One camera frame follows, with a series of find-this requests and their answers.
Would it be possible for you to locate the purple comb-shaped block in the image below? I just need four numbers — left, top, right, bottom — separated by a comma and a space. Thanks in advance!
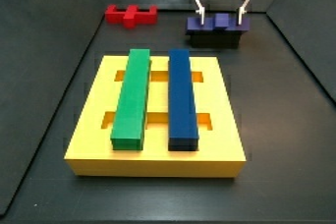
187, 13, 250, 34

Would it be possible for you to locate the yellow slotted board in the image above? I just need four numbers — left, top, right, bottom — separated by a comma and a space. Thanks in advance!
64, 56, 246, 178

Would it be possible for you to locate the red comb-shaped block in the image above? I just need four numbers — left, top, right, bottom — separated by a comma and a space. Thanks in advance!
106, 5, 158, 28

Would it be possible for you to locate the blue rectangular bar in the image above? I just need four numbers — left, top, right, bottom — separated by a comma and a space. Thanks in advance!
168, 49, 200, 151

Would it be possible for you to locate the green rectangular bar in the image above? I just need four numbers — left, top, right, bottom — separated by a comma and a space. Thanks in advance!
111, 49, 151, 150

